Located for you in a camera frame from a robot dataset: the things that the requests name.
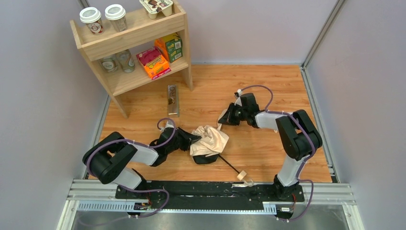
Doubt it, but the clear glass jar left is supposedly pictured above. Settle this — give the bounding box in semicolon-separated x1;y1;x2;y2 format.
99;55;119;73

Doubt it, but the paper cup grey sleeve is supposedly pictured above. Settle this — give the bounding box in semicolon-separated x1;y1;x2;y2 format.
105;4;128;32

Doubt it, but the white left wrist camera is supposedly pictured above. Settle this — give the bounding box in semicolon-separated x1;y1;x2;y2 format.
159;123;174;132

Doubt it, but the orange pink snack box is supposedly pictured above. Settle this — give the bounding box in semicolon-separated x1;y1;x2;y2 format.
136;46;171;80

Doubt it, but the green orange carton box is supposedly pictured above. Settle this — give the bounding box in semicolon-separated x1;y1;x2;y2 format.
154;33;183;63

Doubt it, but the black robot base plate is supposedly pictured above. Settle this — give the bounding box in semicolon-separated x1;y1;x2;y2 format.
115;180;295;211

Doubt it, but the pudding cup multipack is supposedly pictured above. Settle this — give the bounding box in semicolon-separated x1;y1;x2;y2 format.
139;0;173;19

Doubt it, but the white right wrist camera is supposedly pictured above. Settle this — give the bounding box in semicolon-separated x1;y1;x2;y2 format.
234;89;243;106

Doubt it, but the aluminium slotted cable rail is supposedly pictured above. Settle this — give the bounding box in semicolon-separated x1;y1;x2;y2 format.
77;201;277;215

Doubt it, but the beige umbrella with black shaft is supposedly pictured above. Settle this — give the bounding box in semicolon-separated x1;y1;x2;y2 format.
190;110;254;187

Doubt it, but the clear glass jar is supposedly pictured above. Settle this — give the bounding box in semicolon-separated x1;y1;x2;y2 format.
99;55;119;73
115;49;135;73

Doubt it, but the paper cup red logo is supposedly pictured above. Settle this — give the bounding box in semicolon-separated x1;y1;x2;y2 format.
79;7;104;35

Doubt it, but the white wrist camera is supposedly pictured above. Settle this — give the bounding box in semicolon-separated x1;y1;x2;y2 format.
159;123;174;132
234;89;243;106

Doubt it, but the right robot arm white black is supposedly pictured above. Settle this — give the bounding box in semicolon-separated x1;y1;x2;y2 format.
218;93;323;199

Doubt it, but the clear glass jar right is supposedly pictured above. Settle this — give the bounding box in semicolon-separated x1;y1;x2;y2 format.
115;49;135;73

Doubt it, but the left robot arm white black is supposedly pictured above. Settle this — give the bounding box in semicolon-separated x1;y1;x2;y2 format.
82;125;202;189

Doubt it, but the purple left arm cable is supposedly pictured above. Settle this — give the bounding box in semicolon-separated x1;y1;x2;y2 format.
85;117;177;178

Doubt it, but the wooden two-tier shelf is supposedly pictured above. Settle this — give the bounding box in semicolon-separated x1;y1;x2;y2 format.
70;0;194;118

